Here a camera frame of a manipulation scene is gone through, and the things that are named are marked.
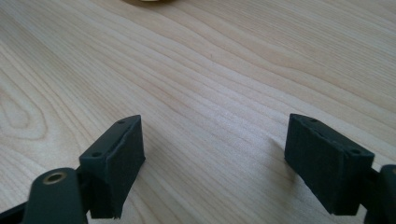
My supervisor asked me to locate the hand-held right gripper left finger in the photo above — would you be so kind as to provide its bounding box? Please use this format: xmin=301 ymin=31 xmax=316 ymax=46
xmin=78 ymin=114 xmax=147 ymax=220

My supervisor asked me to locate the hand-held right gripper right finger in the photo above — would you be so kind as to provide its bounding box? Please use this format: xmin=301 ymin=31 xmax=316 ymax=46
xmin=283 ymin=113 xmax=375 ymax=217

